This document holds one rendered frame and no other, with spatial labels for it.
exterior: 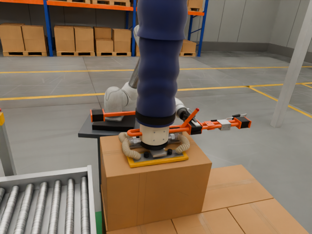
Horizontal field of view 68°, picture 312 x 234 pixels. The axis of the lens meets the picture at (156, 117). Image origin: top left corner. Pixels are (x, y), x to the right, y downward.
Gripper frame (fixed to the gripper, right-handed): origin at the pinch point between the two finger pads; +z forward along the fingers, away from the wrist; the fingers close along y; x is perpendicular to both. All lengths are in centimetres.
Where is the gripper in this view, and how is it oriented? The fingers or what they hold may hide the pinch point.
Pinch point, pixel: (195, 126)
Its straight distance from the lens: 145.7
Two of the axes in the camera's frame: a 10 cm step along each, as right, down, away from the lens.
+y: -0.7, 9.0, 4.3
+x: -9.5, 0.7, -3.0
